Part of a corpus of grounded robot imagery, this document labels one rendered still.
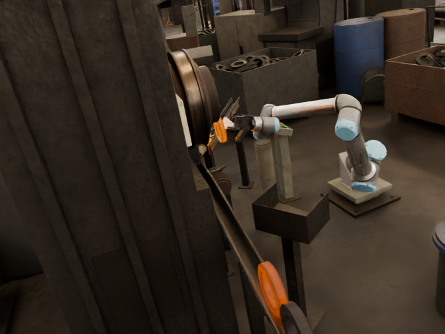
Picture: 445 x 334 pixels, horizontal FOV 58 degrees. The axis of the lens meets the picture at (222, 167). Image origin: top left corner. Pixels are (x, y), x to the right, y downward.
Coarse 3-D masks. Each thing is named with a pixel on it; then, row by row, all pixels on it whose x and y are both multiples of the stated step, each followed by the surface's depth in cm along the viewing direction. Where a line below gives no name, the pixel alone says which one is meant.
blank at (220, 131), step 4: (220, 120) 231; (216, 124) 235; (220, 124) 230; (216, 128) 240; (220, 128) 229; (224, 128) 230; (216, 132) 242; (220, 132) 231; (224, 132) 230; (220, 136) 234; (224, 136) 231; (220, 140) 238; (224, 140) 234
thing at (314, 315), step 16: (272, 192) 188; (256, 208) 175; (272, 208) 169; (288, 208) 189; (320, 208) 169; (256, 224) 180; (272, 224) 174; (288, 224) 168; (304, 224) 162; (320, 224) 172; (288, 240) 182; (304, 240) 166; (288, 256) 187; (288, 272) 192; (288, 288) 197; (304, 304) 201; (320, 320) 202
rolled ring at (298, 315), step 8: (288, 304) 120; (296, 304) 119; (280, 312) 127; (288, 312) 118; (296, 312) 116; (288, 320) 125; (296, 320) 114; (304, 320) 114; (288, 328) 126; (296, 328) 114; (304, 328) 112
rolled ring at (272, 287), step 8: (264, 264) 134; (264, 272) 133; (272, 272) 130; (264, 280) 141; (272, 280) 128; (280, 280) 128; (264, 288) 141; (272, 288) 128; (280, 288) 127; (264, 296) 142; (272, 296) 140; (280, 296) 126; (272, 304) 137; (280, 304) 127; (272, 312) 137
